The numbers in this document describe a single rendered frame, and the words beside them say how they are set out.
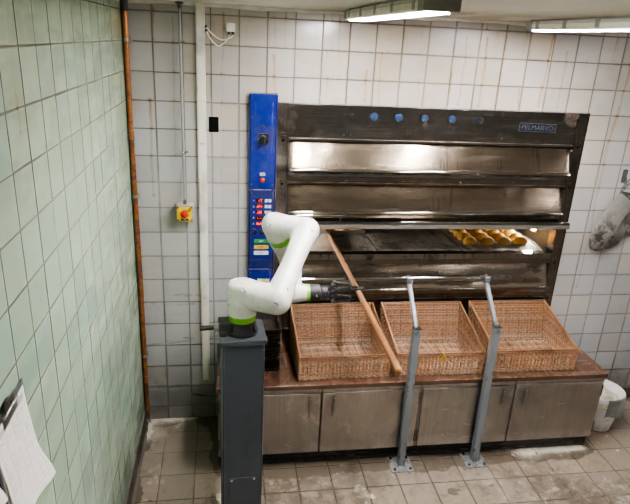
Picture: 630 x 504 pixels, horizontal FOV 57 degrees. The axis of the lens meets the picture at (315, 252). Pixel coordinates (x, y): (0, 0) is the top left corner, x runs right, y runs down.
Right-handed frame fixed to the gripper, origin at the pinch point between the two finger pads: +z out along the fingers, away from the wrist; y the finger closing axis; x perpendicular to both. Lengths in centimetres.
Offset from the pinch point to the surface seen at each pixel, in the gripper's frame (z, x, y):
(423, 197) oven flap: 53, -61, -36
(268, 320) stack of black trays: -45, -35, 34
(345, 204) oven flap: 3, -59, -32
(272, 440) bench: -43, -6, 99
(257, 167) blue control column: -51, -57, -54
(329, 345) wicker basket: -4, -49, 60
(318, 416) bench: -16, -6, 83
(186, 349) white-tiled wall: -95, -60, 66
